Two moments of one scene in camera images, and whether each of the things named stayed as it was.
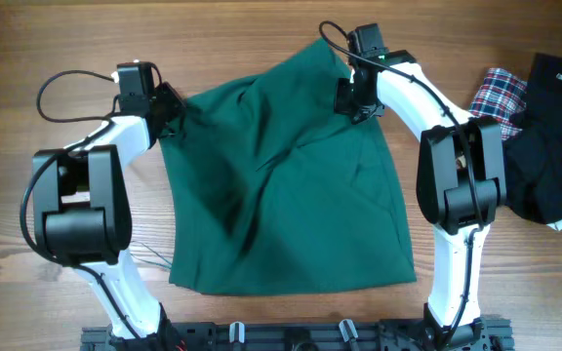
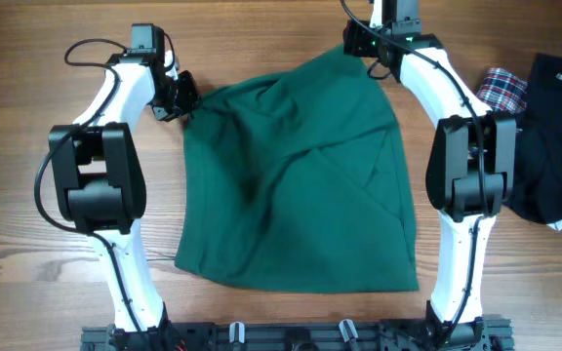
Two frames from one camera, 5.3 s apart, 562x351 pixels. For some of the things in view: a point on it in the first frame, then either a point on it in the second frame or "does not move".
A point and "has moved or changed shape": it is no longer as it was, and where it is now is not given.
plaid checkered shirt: (501, 97) does not move
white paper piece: (559, 225) does not move
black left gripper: (177, 103) to (192, 95)
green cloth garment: (267, 188) has moved or changed shape
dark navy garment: (549, 164) does not move
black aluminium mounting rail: (490, 332) does not move
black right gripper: (351, 104) to (355, 44)
